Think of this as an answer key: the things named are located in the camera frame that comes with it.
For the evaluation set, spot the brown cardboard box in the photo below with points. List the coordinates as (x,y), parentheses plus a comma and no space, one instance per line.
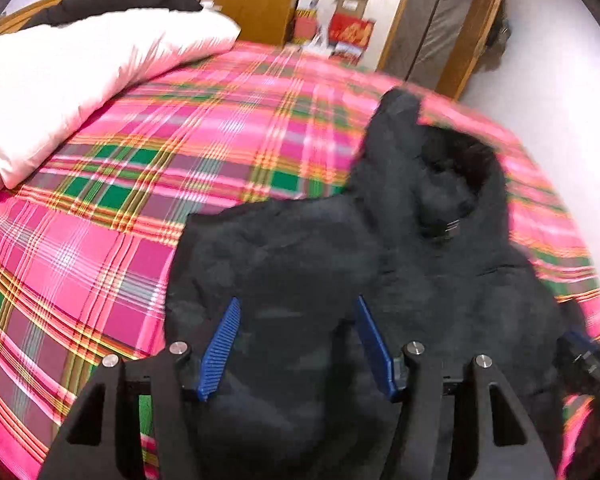
(352,8)

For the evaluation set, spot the pink plaid bed sheet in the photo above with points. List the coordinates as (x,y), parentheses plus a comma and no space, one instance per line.
(89,386)

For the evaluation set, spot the open wooden door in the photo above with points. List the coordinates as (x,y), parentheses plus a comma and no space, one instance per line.
(467,48)

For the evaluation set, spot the stacked pink boxes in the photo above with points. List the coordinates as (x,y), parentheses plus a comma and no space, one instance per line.
(305,22)

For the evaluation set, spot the black garment on duvet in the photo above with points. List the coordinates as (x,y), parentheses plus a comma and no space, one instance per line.
(70,11)

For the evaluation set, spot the white folded duvet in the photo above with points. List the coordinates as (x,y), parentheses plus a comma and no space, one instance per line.
(52,78)

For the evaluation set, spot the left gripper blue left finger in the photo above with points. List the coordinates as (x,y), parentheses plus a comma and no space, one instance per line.
(213,362)

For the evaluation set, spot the black padded jacket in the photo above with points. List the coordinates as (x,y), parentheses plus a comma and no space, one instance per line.
(420,232)

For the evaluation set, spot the dark bag on door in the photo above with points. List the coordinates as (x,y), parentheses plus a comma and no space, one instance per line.
(496,41)

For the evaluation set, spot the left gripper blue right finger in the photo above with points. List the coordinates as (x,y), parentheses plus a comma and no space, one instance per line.
(375,349)

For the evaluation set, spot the red gift box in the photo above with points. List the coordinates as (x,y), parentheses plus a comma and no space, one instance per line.
(348,29)

